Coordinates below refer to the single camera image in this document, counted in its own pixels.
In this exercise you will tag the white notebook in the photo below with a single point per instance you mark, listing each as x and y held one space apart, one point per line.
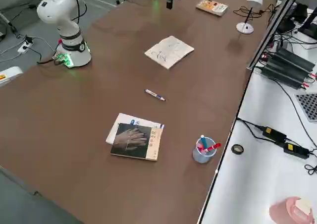
171 51

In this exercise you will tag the blue white marker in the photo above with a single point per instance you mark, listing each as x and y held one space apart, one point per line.
154 94

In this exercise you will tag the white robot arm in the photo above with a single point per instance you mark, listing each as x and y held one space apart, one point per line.
57 13

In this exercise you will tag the red marker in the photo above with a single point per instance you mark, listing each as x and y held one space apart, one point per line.
214 147

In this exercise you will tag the orange illustrated book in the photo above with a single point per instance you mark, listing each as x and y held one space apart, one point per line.
211 6

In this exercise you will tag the white desk lamp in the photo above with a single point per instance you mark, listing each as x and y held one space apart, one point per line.
245 28

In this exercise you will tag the white blue cover book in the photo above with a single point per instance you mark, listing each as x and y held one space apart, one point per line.
123 118

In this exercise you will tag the black finned power supply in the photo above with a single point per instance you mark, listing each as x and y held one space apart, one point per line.
287 68

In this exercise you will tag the black monitor with stand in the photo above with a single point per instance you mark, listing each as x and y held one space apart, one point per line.
308 31

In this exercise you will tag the dark hands cover book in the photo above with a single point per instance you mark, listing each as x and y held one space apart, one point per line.
133 139

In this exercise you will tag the blue pen white cap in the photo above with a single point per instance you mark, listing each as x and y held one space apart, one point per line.
204 142

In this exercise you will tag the pink pen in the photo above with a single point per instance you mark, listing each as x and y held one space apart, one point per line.
201 150

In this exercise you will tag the white floor power strip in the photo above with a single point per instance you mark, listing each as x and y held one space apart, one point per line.
24 48

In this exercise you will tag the black tape roll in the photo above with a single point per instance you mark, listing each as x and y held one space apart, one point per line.
237 154

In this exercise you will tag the black power adapter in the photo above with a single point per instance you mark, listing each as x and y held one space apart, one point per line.
273 133
296 149

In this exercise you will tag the black white grid board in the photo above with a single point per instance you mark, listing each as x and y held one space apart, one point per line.
308 107

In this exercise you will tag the white box yellow label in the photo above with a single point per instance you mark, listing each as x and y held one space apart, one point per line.
11 75

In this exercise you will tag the pink tissue box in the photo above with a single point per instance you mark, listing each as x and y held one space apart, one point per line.
282 211

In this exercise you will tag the aluminium frame post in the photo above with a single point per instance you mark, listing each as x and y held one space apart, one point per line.
263 43

